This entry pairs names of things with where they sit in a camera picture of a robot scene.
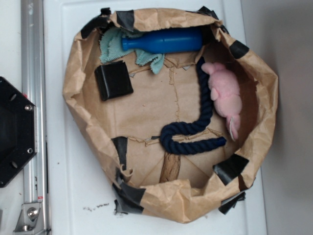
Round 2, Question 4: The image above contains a light teal cloth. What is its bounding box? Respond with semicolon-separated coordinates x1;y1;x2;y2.
99;27;165;74

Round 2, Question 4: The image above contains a black square block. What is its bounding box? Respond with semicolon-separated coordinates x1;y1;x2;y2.
94;61;134;101

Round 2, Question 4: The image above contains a brown wood chip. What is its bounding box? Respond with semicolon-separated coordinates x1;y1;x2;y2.
159;152;181;183

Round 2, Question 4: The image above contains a metal corner bracket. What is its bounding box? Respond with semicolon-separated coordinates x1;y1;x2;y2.
13;202;45;235

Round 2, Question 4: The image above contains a pink plush toy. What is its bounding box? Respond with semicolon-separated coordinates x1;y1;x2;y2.
201;62;243;141

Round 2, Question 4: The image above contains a blue plastic bottle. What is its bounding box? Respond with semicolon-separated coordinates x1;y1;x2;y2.
121;27;203;54

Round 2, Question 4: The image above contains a navy blue rope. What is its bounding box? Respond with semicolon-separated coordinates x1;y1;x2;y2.
160;56;227;155

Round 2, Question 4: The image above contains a brown paper bag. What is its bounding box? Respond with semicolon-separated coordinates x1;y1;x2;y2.
63;7;278;223

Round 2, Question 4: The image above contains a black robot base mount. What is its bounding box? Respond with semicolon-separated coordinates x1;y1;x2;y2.
0;77;36;188

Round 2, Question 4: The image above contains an aluminium frame rail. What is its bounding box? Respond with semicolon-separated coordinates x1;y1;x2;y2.
21;0;51;235

